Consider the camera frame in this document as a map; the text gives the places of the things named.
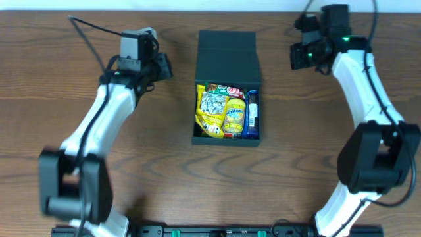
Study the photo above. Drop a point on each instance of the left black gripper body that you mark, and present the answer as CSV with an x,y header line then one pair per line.
x,y
163,66

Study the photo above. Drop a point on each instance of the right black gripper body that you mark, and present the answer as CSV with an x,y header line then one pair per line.
x,y
298,56

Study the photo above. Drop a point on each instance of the green red KitKat bar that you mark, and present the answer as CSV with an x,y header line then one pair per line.
x,y
225,90

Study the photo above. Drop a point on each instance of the yellow sunflower seed bag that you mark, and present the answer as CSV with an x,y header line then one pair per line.
x,y
210,112

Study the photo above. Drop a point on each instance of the dark green gift box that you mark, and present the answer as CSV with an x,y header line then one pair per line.
x,y
228,58

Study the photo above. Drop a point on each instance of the yellow Mentos gum bottle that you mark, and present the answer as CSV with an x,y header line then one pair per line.
x,y
235,116

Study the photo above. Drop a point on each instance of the green gummy candy bag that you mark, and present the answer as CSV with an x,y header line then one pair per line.
x,y
233,135

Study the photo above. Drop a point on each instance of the dark purple chocolate bar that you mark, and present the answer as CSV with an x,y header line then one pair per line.
x,y
253,115

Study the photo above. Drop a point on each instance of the blue wafer bar wrapper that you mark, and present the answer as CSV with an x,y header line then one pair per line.
x,y
244,133

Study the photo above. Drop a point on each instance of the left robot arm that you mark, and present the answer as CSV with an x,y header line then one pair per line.
x,y
74,184

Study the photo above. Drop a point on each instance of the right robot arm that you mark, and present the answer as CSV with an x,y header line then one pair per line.
x,y
380,154

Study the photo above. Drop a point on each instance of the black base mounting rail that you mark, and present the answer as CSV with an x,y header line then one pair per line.
x,y
283,230

